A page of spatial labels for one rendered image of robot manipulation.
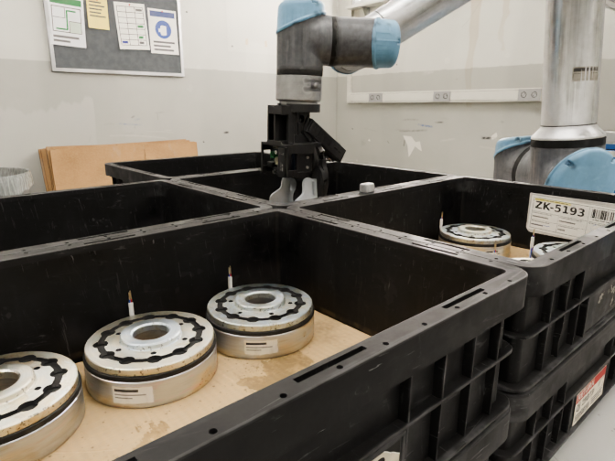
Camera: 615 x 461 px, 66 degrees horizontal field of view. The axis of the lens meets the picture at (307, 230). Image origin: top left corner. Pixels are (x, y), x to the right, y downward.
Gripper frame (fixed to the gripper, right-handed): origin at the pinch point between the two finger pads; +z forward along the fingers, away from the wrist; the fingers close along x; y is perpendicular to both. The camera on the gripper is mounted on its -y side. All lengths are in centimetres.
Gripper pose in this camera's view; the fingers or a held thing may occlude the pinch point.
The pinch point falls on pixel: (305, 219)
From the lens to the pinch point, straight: 84.2
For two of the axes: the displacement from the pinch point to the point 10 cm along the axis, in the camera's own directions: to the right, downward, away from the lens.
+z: -0.3, 9.6, 2.7
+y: -7.4, 1.6, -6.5
